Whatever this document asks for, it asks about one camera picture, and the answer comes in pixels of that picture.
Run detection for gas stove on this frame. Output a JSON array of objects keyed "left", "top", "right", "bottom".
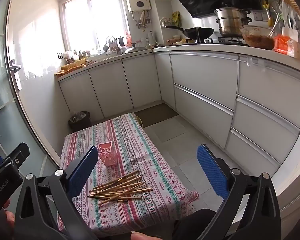
[{"left": 185, "top": 36, "right": 250, "bottom": 46}]

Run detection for person's leg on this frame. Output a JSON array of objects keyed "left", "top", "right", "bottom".
[{"left": 174, "top": 207, "right": 225, "bottom": 240}]

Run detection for white kitchen base cabinets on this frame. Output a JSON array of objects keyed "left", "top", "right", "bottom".
[{"left": 56, "top": 44, "right": 300, "bottom": 205}]

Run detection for steel pot lid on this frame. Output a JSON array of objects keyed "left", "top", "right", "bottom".
[{"left": 124, "top": 45, "right": 147, "bottom": 54}]

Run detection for bundle of wooden chopsticks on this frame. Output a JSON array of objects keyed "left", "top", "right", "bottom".
[{"left": 87, "top": 169, "right": 153, "bottom": 206}]

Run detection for yellow green hanging cloth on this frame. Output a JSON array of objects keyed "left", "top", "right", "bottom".
[{"left": 172, "top": 11, "right": 182, "bottom": 27}]

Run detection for pink perforated utensil holder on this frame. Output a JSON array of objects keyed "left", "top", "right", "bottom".
[{"left": 97, "top": 141, "right": 119, "bottom": 166}]

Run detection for person's left hand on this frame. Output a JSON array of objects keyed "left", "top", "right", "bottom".
[{"left": 1, "top": 199, "right": 17, "bottom": 233}]

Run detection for black wok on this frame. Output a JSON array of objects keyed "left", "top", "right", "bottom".
[{"left": 164, "top": 25, "right": 215, "bottom": 40}]

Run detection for kitchen window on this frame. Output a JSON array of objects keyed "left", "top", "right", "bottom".
[{"left": 62, "top": 0, "right": 129, "bottom": 53}]

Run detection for person's right hand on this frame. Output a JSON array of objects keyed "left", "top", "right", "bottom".
[{"left": 131, "top": 231, "right": 151, "bottom": 240}]

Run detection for steel steamer pot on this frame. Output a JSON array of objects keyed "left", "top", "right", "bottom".
[{"left": 214, "top": 7, "right": 252, "bottom": 37}]

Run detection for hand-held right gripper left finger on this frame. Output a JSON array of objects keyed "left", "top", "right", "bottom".
[{"left": 14, "top": 145, "right": 99, "bottom": 240}]

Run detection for glass mixing bowl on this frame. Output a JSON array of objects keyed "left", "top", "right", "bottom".
[{"left": 239, "top": 25, "right": 275, "bottom": 50}]

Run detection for metal door handle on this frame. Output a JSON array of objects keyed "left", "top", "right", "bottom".
[{"left": 9, "top": 59, "right": 22, "bottom": 90}]

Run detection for basket of small bottles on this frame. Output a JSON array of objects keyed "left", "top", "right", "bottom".
[{"left": 105, "top": 35, "right": 119, "bottom": 52}]

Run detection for dark trash bin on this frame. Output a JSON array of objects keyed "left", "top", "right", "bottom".
[{"left": 69, "top": 111, "right": 92, "bottom": 132}]

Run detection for wall corner rack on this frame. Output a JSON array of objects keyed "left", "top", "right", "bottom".
[{"left": 160, "top": 17, "right": 173, "bottom": 29}]

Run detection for orange box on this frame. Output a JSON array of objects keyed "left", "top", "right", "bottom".
[{"left": 274, "top": 34, "right": 294, "bottom": 54}]

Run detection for striped patterned tablecloth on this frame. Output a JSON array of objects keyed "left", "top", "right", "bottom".
[{"left": 57, "top": 112, "right": 200, "bottom": 233}]

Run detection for brown floor mat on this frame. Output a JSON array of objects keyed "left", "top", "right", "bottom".
[{"left": 134, "top": 103, "right": 179, "bottom": 128}]

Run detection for yellow handled scissors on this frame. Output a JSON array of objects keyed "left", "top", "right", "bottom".
[{"left": 262, "top": 0, "right": 272, "bottom": 20}]

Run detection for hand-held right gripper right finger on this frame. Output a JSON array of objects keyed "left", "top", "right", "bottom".
[{"left": 196, "top": 144, "right": 283, "bottom": 240}]

